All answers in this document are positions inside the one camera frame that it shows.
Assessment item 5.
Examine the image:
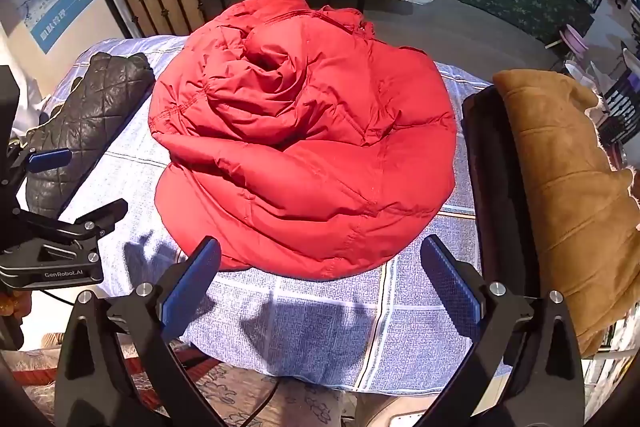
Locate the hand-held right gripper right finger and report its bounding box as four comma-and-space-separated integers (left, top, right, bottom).
414, 234, 586, 427

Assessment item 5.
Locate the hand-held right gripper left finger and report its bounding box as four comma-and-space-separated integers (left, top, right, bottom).
55, 237, 223, 427

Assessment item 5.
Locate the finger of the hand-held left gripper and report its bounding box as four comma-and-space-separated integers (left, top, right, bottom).
10, 146, 72, 182
12, 198, 129, 259

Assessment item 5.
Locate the red down jacket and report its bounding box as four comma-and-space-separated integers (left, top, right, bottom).
148, 0, 458, 282

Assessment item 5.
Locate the white cloth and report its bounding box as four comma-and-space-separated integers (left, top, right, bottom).
0, 72, 45, 138

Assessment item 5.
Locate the black quilted jacket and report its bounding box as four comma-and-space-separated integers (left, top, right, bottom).
25, 52, 156, 220

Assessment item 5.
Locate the dark folded garment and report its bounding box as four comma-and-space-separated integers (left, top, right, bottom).
461, 84, 543, 303

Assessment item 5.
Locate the floral patterned mat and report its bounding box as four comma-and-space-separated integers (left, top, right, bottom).
15, 346, 353, 427

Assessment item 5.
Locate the blue checked bed sheet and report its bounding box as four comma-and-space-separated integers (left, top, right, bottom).
15, 34, 516, 395

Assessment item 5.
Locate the brown suede coat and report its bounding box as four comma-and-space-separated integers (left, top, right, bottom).
492, 69, 640, 358

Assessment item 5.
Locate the pink chair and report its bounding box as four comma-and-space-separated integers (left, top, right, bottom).
559, 24, 592, 58

